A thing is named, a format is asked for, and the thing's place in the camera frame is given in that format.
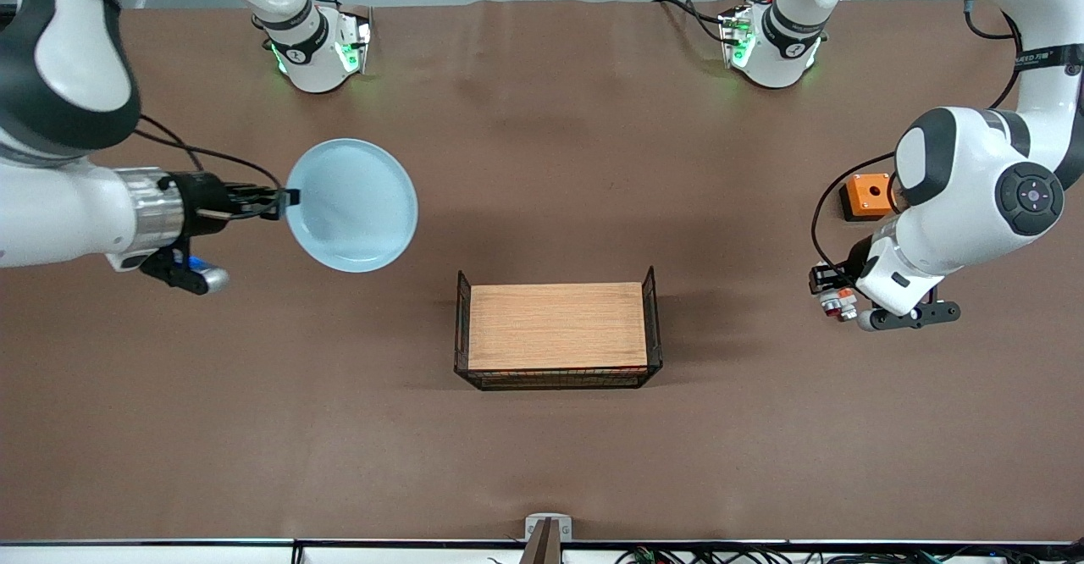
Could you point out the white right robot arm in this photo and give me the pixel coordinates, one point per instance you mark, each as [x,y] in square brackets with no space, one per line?
[51,208]

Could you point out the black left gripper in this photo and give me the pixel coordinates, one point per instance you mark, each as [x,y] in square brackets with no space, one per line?
[857,261]

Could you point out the red push button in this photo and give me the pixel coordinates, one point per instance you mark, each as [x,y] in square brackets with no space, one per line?
[833,308]

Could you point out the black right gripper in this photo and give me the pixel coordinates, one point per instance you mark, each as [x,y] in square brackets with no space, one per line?
[201,196]

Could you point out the light blue round plate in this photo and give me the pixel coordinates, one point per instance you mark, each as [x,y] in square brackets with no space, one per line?
[356,208]

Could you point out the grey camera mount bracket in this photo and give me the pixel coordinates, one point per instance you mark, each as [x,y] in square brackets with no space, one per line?
[548,530]

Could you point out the brown table cover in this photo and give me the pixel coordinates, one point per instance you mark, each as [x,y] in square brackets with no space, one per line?
[542,166]

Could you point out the orange button box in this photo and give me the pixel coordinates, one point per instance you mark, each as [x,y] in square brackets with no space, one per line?
[865,196]

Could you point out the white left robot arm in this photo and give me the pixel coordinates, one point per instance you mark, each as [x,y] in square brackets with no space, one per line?
[965,208]

